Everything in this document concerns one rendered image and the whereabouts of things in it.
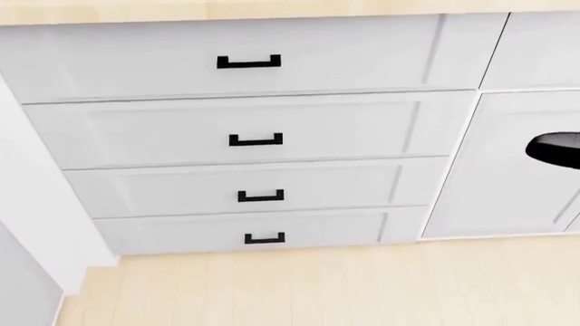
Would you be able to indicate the white cabinet door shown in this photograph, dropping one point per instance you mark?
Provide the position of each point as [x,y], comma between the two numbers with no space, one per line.
[494,186]

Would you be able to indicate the white cabinet drawer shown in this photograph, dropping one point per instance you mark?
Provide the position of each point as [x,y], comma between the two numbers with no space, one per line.
[539,51]
[181,190]
[181,234]
[136,61]
[158,132]

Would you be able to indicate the light wooden countertop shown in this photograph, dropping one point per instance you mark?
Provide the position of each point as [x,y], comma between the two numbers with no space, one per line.
[181,10]

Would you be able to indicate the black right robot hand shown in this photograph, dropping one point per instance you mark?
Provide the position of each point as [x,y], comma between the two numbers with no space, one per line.
[557,149]

